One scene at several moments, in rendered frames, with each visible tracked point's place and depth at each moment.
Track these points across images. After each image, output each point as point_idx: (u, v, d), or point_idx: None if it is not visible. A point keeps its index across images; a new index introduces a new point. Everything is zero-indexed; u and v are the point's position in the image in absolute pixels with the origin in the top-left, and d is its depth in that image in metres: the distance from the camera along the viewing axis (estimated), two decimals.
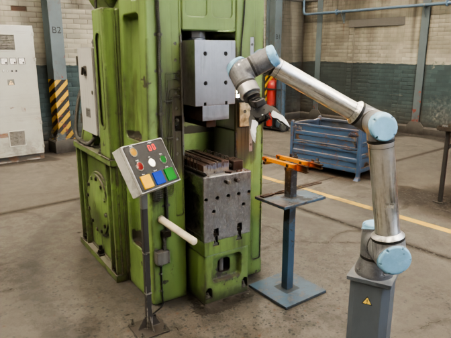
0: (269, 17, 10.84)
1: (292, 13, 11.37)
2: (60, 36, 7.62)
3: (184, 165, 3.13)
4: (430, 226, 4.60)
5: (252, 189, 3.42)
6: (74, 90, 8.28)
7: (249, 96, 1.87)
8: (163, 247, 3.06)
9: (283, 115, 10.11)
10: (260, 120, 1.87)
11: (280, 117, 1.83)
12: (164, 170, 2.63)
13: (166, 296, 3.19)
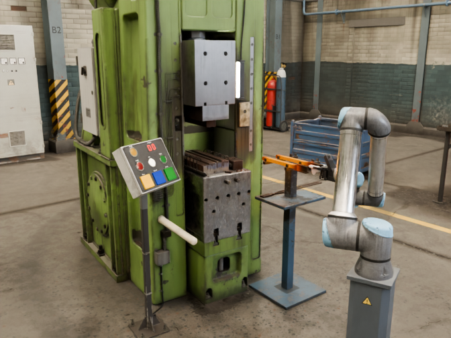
0: (269, 17, 10.84)
1: (292, 13, 11.37)
2: (60, 36, 7.62)
3: (184, 165, 3.13)
4: (430, 226, 4.60)
5: (252, 189, 3.42)
6: (74, 90, 8.28)
7: None
8: (163, 247, 3.06)
9: (283, 115, 10.11)
10: None
11: (314, 165, 2.93)
12: (164, 170, 2.63)
13: (166, 296, 3.19)
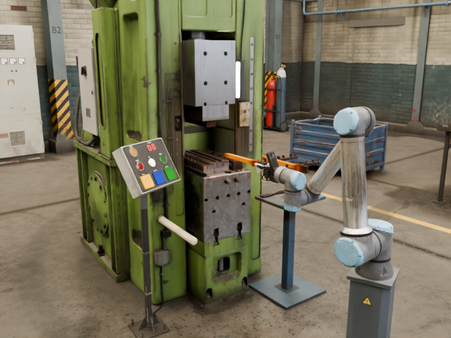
0: (269, 17, 10.84)
1: (292, 13, 11.37)
2: (60, 36, 7.62)
3: (184, 165, 3.13)
4: (430, 226, 4.60)
5: (252, 189, 3.42)
6: (74, 90, 8.28)
7: None
8: (163, 247, 3.06)
9: (283, 115, 10.11)
10: None
11: (258, 163, 2.63)
12: (164, 170, 2.63)
13: (166, 296, 3.19)
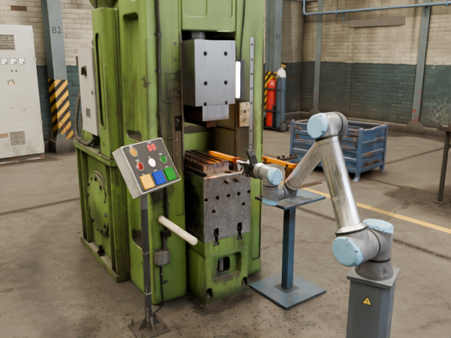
0: (269, 17, 10.84)
1: (292, 13, 11.37)
2: (60, 36, 7.62)
3: (184, 165, 3.13)
4: (430, 226, 4.60)
5: (252, 189, 3.42)
6: (74, 90, 8.28)
7: None
8: (163, 247, 3.06)
9: (283, 115, 10.11)
10: None
11: (239, 160, 2.79)
12: (164, 170, 2.63)
13: (166, 296, 3.19)
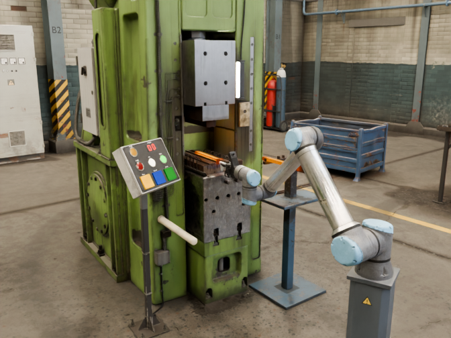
0: (269, 17, 10.84)
1: (292, 13, 11.37)
2: (60, 36, 7.62)
3: (184, 165, 3.13)
4: (430, 226, 4.60)
5: None
6: (74, 90, 8.28)
7: None
8: (163, 247, 3.06)
9: (283, 115, 10.11)
10: None
11: (222, 161, 2.96)
12: (164, 170, 2.63)
13: (166, 296, 3.19)
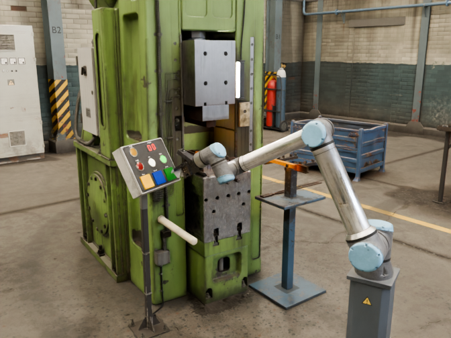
0: (269, 17, 10.84)
1: (292, 13, 11.37)
2: (60, 36, 7.62)
3: None
4: (430, 226, 4.60)
5: (252, 189, 3.42)
6: (74, 90, 8.28)
7: None
8: (163, 247, 3.06)
9: (283, 115, 10.11)
10: None
11: (174, 168, 2.61)
12: (164, 170, 2.63)
13: (166, 296, 3.19)
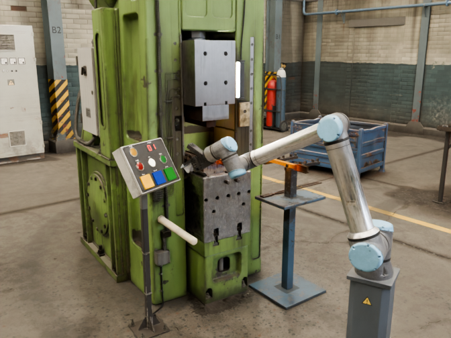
0: (269, 17, 10.84)
1: (292, 13, 11.37)
2: (60, 36, 7.62)
3: None
4: (430, 226, 4.60)
5: (252, 189, 3.42)
6: (74, 90, 8.28)
7: None
8: (163, 247, 3.06)
9: (283, 115, 10.11)
10: None
11: (184, 163, 2.57)
12: (164, 170, 2.63)
13: (166, 296, 3.19)
